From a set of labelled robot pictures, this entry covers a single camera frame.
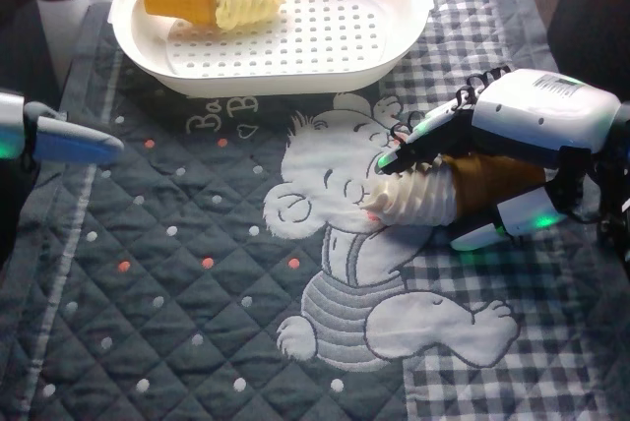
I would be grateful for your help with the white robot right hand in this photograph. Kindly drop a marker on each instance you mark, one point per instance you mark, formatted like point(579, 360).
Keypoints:
point(541, 106)

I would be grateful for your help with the white perforated plastic basket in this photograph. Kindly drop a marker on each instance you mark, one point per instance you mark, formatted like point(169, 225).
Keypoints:
point(320, 47)

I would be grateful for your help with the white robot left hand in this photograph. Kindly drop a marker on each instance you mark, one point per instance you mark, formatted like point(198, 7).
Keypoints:
point(69, 138)

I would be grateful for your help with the grey quilt with printed bear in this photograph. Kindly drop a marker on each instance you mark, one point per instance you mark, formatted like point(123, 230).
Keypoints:
point(197, 244)

